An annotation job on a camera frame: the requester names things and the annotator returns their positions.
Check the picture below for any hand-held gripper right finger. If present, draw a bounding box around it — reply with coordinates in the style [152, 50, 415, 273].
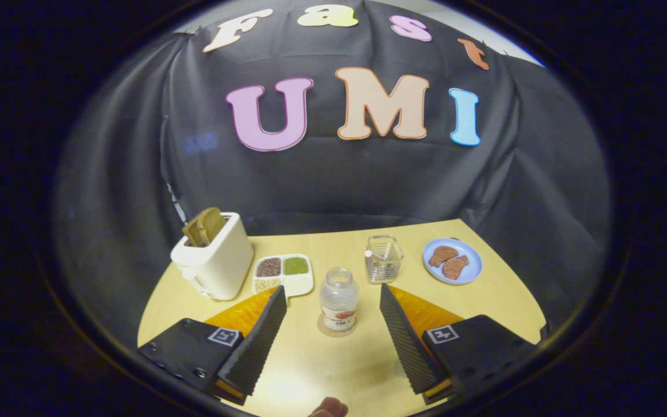
[379, 283, 537, 405]

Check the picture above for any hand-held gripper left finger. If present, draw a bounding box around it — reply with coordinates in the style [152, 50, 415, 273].
[137, 285, 288, 406]

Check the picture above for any round brown coaster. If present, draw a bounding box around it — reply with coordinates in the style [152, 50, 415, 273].
[317, 313, 358, 338]

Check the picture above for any clear juice bottle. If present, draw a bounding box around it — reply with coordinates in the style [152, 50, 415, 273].
[319, 267, 361, 332]

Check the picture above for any white divided tray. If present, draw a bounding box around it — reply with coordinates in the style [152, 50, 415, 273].
[252, 254, 314, 299]

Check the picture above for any wooden table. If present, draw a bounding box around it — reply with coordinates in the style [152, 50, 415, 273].
[137, 219, 547, 417]

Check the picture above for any white toaster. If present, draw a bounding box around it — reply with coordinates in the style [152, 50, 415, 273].
[170, 212, 255, 301]

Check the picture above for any brown meat piece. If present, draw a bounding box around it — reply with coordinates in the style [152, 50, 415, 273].
[428, 246, 459, 268]
[441, 255, 470, 281]

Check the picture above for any light blue plate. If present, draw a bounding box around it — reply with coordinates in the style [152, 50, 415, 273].
[423, 238, 483, 286]

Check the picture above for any brown bread slice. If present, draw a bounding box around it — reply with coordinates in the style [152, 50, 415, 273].
[182, 207, 227, 248]

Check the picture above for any clear wire basket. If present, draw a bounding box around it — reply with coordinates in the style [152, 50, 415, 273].
[365, 235, 405, 284]

